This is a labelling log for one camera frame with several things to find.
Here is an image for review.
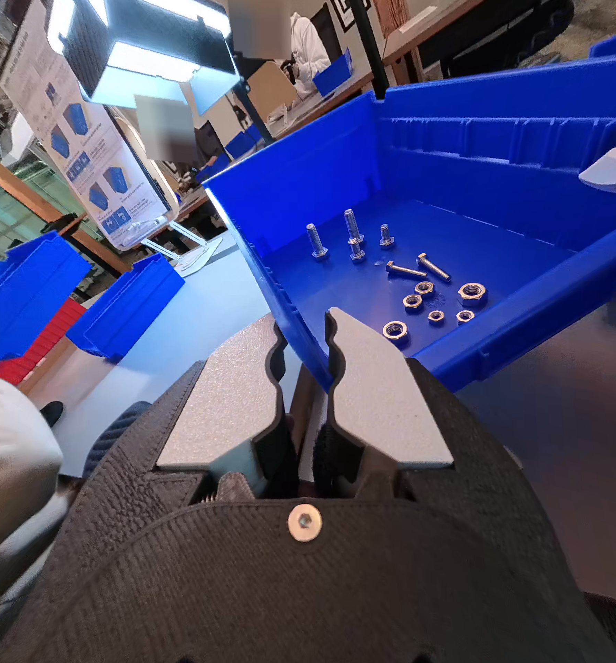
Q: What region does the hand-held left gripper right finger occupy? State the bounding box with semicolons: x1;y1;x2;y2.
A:
322;307;455;488

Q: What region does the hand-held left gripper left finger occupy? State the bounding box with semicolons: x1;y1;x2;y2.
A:
156;313;294;495

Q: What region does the pile of steel nuts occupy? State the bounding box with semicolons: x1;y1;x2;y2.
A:
382;280;489;346

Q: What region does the blue plastic bin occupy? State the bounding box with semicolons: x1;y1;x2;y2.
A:
66;252;186;363
203;23;616;395
0;230;92;362

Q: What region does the pile of bare steel bolts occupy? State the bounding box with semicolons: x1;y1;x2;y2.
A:
306;208;452;284

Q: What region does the white metal board stand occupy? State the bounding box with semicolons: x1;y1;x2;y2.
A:
141;222;224;273

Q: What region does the red plastic bin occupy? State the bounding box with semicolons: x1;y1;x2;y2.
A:
0;297;88;387

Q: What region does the long blue bin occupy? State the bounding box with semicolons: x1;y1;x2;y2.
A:
195;123;265;183

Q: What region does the small blue bin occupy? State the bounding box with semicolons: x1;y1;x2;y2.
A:
312;48;353;97

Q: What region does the black light stand pole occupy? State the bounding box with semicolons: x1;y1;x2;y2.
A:
230;78;276;145

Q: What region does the wood-edged instruction board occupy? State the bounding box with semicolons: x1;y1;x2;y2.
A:
0;0;180;253

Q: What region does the framed marker print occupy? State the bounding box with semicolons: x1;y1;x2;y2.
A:
330;0;374;33

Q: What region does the cardboard box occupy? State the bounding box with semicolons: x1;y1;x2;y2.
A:
245;61;300;113

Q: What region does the studio light panel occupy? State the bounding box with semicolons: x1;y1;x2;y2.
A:
45;0;245;118

